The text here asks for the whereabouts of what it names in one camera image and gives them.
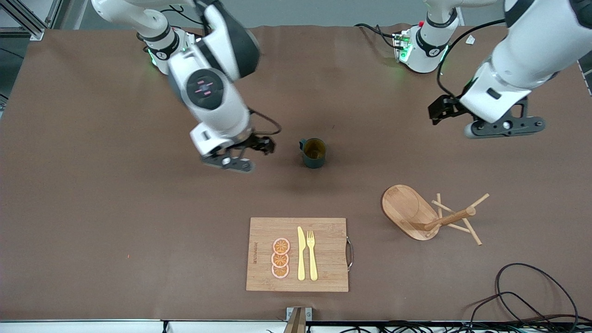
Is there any dark green mug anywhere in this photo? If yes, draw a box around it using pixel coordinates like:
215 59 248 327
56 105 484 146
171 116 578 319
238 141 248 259
299 138 327 169

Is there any wooden mug rack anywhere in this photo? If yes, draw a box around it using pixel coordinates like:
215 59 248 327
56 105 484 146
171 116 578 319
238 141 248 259
381 185 490 246

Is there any brown table cover mat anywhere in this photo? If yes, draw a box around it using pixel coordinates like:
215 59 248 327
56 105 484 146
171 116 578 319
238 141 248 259
0 23 592 322

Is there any wooden cutting board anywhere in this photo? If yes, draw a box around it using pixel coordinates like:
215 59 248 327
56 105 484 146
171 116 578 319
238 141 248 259
246 217 354 292

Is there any yellow plastic knife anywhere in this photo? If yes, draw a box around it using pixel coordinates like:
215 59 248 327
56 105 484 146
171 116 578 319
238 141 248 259
297 226 306 281

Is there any yellow plastic fork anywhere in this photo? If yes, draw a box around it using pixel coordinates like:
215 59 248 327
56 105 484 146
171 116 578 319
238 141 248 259
307 230 319 281

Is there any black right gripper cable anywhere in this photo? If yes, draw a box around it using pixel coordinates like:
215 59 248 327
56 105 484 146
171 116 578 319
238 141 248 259
247 109 283 137

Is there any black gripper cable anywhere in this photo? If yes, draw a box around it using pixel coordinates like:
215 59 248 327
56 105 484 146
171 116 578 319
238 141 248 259
437 18 507 98
247 109 283 137

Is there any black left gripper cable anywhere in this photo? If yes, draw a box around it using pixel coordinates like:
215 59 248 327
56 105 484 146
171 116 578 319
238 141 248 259
437 18 507 98

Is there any black left arm base cable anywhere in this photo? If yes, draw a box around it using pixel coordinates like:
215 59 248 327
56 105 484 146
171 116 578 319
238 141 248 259
355 23 398 49

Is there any black looped cable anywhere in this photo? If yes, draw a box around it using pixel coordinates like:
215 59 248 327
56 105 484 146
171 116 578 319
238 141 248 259
469 291 546 324
496 263 580 327

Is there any metal bracket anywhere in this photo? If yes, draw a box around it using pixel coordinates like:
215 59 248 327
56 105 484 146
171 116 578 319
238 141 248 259
283 307 313 333

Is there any aluminium frame profile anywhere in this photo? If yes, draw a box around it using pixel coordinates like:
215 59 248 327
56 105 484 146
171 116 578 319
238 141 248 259
0 0 70 41

